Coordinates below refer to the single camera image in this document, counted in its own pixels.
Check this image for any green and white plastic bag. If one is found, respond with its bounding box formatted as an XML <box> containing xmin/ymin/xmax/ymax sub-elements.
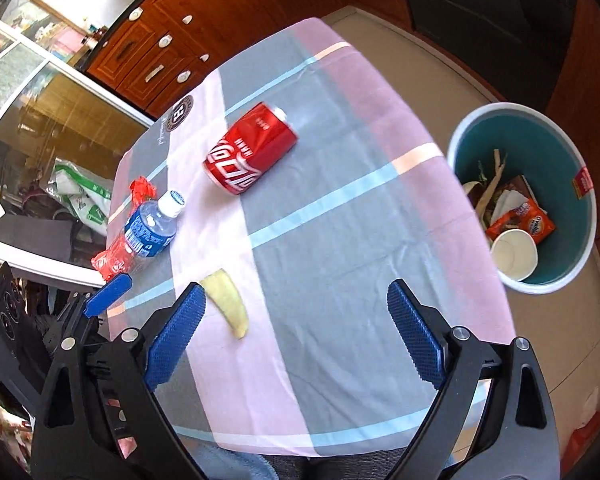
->
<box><xmin>47</xmin><ymin>157</ymin><xmax>113</xmax><ymax>236</ymax></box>

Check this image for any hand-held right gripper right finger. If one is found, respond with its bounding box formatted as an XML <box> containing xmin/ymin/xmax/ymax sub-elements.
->
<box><xmin>386</xmin><ymin>280</ymin><xmax>563</xmax><ymax>480</ymax></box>

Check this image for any glass sliding door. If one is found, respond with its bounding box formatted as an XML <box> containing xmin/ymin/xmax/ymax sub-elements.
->
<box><xmin>0</xmin><ymin>0</ymin><xmax>153</xmax><ymax>276</ymax></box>

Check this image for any brown paper chopstick sleeve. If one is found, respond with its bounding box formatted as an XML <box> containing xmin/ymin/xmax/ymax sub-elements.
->
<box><xmin>472</xmin><ymin>149</ymin><xmax>508</xmax><ymax>221</ymax></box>

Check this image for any teal and white waste bin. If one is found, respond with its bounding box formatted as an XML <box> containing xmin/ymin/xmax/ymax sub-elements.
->
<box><xmin>447</xmin><ymin>102</ymin><xmax>597</xmax><ymax>295</ymax></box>

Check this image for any orange plastic bag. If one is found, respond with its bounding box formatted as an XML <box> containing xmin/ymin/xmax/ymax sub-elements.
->
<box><xmin>560</xmin><ymin>410</ymin><xmax>600</xmax><ymax>476</ymax></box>

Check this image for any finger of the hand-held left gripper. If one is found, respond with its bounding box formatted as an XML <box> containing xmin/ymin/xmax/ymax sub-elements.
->
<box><xmin>54</xmin><ymin>274</ymin><xmax>133</xmax><ymax>342</ymax></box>

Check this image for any red soda can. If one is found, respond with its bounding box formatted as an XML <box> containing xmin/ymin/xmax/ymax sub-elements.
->
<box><xmin>202</xmin><ymin>101</ymin><xmax>299</xmax><ymax>196</ymax></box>

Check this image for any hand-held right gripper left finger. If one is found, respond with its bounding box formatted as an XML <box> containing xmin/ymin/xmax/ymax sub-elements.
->
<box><xmin>30</xmin><ymin>281</ymin><xmax>207</xmax><ymax>480</ymax></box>

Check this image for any white tissue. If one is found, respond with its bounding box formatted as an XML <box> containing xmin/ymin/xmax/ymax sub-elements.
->
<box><xmin>490</xmin><ymin>189</ymin><xmax>526</xmax><ymax>221</ymax></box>

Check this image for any wooden cabinet with drawers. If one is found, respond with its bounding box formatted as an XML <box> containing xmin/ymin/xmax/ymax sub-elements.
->
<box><xmin>82</xmin><ymin>0</ymin><xmax>416</xmax><ymax>121</ymax></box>

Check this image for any pink and grey checked tablecloth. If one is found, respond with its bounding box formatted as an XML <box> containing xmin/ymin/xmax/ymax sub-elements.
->
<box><xmin>105</xmin><ymin>17</ymin><xmax>516</xmax><ymax>461</ymax></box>

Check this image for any yellow banana peel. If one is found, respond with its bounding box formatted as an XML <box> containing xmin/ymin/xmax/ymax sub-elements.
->
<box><xmin>201</xmin><ymin>269</ymin><xmax>250</xmax><ymax>339</ymax></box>

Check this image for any brown snack packet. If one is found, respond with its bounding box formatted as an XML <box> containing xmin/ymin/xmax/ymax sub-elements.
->
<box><xmin>505</xmin><ymin>175</ymin><xmax>548</xmax><ymax>211</ymax></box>

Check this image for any red plastic wrapper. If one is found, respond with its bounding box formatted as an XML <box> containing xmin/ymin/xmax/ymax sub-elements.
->
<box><xmin>91</xmin><ymin>176</ymin><xmax>157</xmax><ymax>281</ymax></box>

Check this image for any white paper cup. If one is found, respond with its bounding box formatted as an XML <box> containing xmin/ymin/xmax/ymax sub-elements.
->
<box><xmin>491</xmin><ymin>229</ymin><xmax>538</xmax><ymax>282</ymax></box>

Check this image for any orange snack packet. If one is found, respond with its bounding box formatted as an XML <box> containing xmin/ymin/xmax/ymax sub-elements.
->
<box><xmin>486</xmin><ymin>197</ymin><xmax>556</xmax><ymax>246</ymax></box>

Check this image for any clear water bottle blue label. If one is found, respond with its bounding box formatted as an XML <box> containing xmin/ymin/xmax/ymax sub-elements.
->
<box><xmin>105</xmin><ymin>189</ymin><xmax>187</xmax><ymax>276</ymax></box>

